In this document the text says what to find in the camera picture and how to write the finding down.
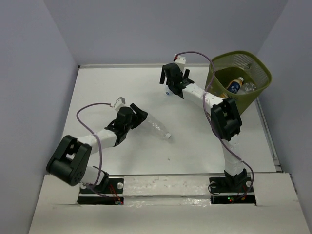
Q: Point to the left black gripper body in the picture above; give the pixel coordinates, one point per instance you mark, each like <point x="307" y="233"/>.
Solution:
<point x="127" y="126"/>

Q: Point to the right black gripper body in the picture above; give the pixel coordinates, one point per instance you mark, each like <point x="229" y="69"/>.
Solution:
<point x="170" y="84"/>

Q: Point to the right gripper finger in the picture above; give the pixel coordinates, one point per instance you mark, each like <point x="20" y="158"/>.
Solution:
<point x="163" y="76"/>
<point x="186" y="74"/>

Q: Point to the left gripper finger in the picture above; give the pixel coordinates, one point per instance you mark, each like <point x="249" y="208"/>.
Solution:
<point x="139" y="112"/>
<point x="136" y="123"/>

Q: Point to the clear unlabelled bottle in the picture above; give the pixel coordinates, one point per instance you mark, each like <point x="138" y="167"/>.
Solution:
<point x="156" y="127"/>

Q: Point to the blue label bottle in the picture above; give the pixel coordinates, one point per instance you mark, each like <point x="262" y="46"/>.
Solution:
<point x="246" y="88"/>
<point x="168" y="91"/>

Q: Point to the orange juice bottle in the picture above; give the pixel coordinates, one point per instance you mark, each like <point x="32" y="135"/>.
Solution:
<point x="234" y="85"/>

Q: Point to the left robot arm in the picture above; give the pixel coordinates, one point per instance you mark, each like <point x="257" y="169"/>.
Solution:
<point x="80" y="160"/>

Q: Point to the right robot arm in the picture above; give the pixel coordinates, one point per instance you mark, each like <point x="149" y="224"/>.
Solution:
<point x="224" y="119"/>

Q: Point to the green mesh waste bin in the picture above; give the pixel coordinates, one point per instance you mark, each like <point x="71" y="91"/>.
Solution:
<point x="232" y="65"/>

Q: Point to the white foam strip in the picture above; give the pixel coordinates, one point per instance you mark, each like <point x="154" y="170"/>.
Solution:
<point x="166" y="190"/>

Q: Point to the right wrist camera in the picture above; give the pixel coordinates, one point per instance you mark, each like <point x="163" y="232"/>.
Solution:
<point x="180" y="61"/>

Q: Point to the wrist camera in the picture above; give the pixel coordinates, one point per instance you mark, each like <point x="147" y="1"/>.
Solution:
<point x="180" y="61"/>
<point x="120" y="102"/>

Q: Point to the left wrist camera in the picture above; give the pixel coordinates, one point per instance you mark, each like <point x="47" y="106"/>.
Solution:
<point x="120" y="102"/>

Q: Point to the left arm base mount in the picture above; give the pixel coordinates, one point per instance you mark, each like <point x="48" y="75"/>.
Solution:
<point x="112" y="194"/>

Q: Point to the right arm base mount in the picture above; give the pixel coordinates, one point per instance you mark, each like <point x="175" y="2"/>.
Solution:
<point x="222" y="194"/>

